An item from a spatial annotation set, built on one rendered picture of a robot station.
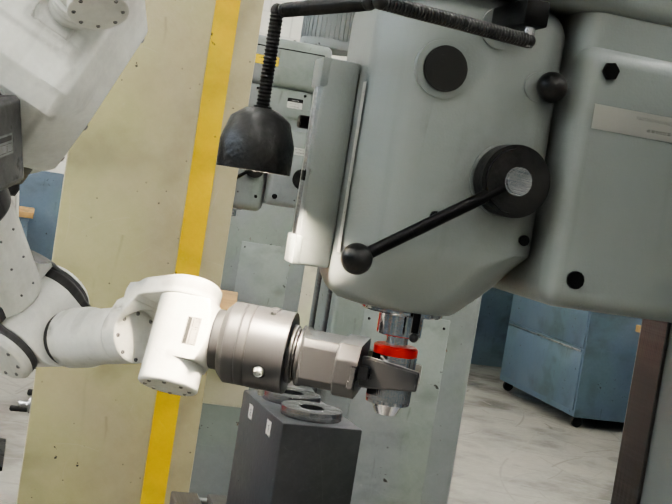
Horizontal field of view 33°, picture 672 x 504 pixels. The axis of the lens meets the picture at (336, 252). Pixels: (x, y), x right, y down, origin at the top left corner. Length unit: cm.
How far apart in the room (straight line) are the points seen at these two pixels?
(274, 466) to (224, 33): 151
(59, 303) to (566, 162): 64
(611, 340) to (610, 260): 737
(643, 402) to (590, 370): 702
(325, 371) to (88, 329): 30
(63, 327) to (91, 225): 151
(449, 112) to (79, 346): 52
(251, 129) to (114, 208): 181
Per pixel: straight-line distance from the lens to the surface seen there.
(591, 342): 846
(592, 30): 116
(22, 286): 138
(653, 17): 119
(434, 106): 111
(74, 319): 136
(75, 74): 133
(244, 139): 107
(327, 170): 116
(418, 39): 111
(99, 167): 287
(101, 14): 129
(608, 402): 861
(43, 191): 1014
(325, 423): 164
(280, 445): 161
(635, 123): 116
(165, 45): 289
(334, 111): 116
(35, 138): 135
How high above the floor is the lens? 142
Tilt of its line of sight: 3 degrees down
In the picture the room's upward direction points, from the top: 9 degrees clockwise
